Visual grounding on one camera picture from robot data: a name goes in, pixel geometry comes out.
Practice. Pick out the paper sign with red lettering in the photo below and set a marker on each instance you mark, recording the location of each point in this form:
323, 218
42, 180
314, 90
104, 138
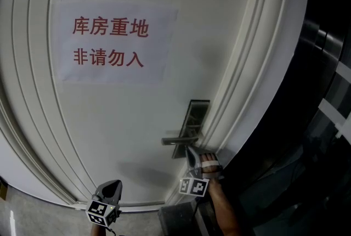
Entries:
115, 42

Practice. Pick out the white door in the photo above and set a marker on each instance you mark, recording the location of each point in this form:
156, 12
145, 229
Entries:
109, 119

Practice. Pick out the taped white paper notice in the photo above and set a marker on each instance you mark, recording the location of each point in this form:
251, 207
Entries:
329, 110

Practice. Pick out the person's right hand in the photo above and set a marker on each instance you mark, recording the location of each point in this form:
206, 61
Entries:
209, 157

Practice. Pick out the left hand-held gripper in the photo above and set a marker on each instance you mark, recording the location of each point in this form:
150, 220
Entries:
100, 211

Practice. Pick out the person's right forearm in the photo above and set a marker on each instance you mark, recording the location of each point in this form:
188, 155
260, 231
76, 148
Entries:
222, 207

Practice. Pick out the dark metal door lock plate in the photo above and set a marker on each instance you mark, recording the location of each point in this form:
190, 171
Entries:
196, 117

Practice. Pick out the person's left forearm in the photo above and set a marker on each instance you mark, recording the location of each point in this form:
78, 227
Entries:
98, 230

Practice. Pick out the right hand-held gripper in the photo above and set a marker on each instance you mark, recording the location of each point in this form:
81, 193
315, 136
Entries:
194, 186

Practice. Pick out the black framed glass door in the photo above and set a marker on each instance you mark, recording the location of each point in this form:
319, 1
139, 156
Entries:
301, 174

